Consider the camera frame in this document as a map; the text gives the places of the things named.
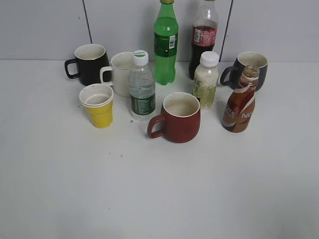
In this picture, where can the yellow paper cup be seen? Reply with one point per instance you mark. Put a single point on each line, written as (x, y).
(97, 100)

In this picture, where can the brown coffee bottle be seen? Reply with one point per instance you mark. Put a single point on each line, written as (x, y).
(241, 103)

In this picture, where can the red mug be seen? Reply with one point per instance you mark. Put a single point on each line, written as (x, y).
(179, 119)

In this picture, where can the clear water bottle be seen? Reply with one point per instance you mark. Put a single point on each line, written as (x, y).
(142, 87)

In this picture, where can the white milk drink bottle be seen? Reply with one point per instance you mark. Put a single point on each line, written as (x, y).
(205, 79)

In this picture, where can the white mug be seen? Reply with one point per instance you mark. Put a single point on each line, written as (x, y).
(121, 65)

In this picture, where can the black mug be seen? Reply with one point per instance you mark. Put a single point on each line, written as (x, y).
(89, 59)

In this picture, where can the green soda bottle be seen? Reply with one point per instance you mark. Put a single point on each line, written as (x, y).
(165, 43)

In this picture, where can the cola bottle red label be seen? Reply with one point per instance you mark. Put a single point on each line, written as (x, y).
(204, 33)

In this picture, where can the dark blue mug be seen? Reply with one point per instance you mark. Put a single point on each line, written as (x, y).
(230, 76)

